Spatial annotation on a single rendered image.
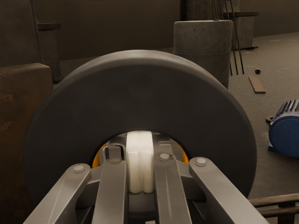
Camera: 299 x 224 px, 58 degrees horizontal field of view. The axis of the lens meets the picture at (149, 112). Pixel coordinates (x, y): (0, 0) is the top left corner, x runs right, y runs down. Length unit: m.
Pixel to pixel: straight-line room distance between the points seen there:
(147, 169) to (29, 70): 0.34
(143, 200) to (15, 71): 0.32
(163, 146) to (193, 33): 2.48
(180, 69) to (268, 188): 1.60
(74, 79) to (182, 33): 2.55
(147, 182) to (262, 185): 1.60
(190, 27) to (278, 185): 1.57
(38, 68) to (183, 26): 2.29
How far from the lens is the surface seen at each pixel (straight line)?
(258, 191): 1.69
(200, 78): 0.16
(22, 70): 0.46
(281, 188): 1.76
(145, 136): 0.16
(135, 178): 0.16
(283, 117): 1.91
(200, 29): 2.62
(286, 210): 0.44
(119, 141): 0.18
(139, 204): 0.21
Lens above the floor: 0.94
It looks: 20 degrees down
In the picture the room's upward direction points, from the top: 2 degrees counter-clockwise
